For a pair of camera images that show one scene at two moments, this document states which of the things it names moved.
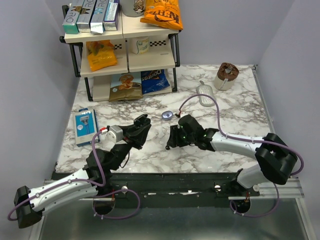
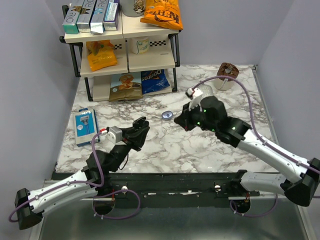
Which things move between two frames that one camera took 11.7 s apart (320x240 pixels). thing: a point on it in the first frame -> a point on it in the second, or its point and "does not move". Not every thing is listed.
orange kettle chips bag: (163, 13) does not move
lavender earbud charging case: (167, 115) does not move
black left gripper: (132, 130) does not move
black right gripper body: (181, 139) -> (195, 118)
